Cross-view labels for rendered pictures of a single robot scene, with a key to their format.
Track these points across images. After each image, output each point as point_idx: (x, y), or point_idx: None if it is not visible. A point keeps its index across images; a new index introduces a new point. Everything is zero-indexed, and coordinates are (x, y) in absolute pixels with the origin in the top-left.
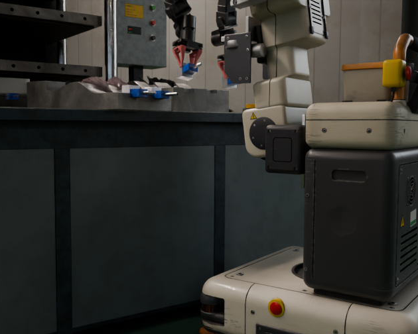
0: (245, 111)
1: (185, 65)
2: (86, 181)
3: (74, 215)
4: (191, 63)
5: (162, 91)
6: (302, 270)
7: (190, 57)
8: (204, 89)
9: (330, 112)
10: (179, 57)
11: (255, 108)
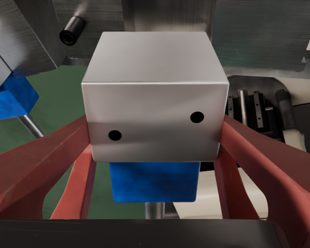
0: (172, 202)
1: (109, 167)
2: None
3: None
4: (136, 201)
5: (2, 118)
6: (238, 78)
7: (259, 188)
8: (282, 69)
9: None
10: (66, 168)
11: (181, 218)
